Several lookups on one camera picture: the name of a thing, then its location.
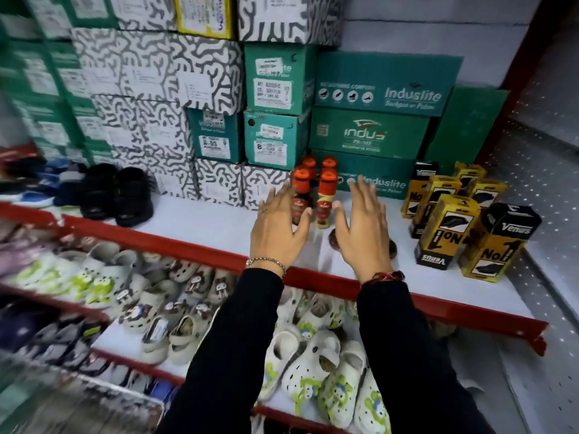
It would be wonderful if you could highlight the stack of black white patterned boxes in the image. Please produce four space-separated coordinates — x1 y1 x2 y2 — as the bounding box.
70 0 345 211

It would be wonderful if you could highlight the row of dark sandals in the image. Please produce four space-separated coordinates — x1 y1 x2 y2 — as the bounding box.
0 300 111 373

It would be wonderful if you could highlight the red thread bracelet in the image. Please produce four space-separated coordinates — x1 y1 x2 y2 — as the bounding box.
360 270 406 290

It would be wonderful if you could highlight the row of dark blue shoes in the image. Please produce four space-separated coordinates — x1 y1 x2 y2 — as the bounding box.
0 153 89 209

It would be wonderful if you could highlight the person's left forearm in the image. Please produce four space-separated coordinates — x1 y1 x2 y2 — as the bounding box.
155 266 291 434

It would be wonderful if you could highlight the yellow hexagonal polish box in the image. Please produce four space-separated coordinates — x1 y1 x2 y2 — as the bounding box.
468 178 508 211
409 175 463 239
414 194 481 271
453 162 487 187

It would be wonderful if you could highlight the yellow shoe box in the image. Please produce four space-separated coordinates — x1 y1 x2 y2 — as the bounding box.
174 0 237 40

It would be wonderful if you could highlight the silver bead bracelet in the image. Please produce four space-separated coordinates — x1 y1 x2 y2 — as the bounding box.
245 256 288 279

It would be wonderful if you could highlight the row of pink shoes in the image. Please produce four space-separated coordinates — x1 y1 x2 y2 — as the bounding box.
0 220 73 278

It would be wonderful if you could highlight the row of white frog clogs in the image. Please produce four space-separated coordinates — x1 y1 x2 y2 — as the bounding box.
257 285 395 434

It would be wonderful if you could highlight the long green shoe box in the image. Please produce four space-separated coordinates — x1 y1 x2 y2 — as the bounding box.
309 107 431 160
312 149 415 200
315 51 464 117

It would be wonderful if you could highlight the person's right hand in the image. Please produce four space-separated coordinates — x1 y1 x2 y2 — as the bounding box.
332 175 394 285

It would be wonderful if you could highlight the black top yellow polish box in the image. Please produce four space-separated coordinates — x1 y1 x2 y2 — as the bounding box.
401 161 439 220
457 203 543 283

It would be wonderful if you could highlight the row of pale green clogs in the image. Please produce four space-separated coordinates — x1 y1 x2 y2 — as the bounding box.
13 241 138 310

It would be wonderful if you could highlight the red shelf upright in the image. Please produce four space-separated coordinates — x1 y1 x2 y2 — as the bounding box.
474 0 564 165

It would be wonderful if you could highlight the stack of green white boxes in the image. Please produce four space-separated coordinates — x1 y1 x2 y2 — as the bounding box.
0 0 119 167

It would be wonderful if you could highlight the black shoe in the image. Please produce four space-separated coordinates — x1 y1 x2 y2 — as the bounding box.
113 166 155 228
81 163 119 221

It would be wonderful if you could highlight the plain green leaning box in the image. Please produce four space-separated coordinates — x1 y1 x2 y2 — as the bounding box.
422 85 510 175

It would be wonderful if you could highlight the person's right forearm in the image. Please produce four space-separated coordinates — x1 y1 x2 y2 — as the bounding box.
356 278 496 434

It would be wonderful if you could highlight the teal shoe box white label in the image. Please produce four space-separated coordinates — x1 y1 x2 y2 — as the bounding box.
244 42 318 116
243 110 311 171
188 108 245 164

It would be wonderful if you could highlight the white perforated panel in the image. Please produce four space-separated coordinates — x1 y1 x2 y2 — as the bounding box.
483 22 579 434

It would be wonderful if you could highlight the person's left hand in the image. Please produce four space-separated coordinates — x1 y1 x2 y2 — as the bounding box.
250 182 313 279

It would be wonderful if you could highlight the row of grey bear clogs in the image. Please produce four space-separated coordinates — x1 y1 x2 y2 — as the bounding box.
113 261 238 367

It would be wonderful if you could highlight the red edged white shelf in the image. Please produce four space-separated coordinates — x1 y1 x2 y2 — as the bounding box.
0 283 362 434
0 189 549 357

